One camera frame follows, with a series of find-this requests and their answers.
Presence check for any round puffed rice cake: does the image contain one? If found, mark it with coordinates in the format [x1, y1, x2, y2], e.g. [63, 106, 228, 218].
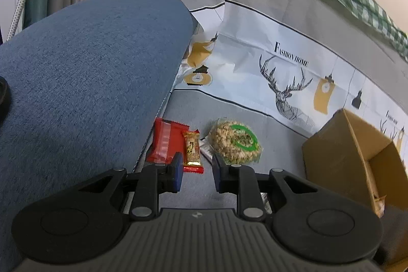
[208, 118, 262, 165]

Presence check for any brown cardboard box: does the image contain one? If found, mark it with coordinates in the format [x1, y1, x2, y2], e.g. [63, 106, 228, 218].
[301, 108, 408, 269]

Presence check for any silver foil snack packet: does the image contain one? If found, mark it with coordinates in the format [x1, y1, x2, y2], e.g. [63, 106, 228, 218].
[199, 137, 272, 214]

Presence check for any small golden red candy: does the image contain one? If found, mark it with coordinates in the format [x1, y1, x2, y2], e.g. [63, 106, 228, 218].
[183, 131, 204, 174]

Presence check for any blue sofa armrest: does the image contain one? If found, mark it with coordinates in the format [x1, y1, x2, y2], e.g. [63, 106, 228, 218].
[1, 0, 195, 271]

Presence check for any red snack packet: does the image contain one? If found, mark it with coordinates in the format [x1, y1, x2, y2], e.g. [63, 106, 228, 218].
[147, 118, 189, 164]

